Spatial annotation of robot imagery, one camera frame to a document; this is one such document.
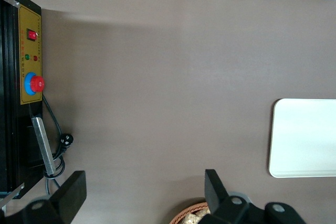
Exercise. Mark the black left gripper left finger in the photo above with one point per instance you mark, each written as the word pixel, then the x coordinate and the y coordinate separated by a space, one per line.
pixel 68 197

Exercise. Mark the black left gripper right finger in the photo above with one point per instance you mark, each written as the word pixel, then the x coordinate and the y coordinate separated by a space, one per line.
pixel 228 211

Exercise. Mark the cream rectangular tray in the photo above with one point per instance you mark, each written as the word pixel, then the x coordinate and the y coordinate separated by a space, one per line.
pixel 304 137

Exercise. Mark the beige cork-like pieces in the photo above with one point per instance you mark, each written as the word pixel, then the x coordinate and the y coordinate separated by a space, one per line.
pixel 195 217

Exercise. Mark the brown wicker basket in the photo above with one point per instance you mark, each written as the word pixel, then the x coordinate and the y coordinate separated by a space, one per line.
pixel 181 214

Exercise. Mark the black control box yellow panel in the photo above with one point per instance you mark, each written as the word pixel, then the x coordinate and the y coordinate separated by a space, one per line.
pixel 10 103

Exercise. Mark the red emergency stop button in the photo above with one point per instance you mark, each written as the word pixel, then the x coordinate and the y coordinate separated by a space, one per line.
pixel 36 83

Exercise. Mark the green indicator lamp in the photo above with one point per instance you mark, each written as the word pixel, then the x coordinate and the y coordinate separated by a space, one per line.
pixel 27 57

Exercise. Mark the red rocker power switch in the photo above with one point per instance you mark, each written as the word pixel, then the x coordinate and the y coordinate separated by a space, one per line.
pixel 32 34

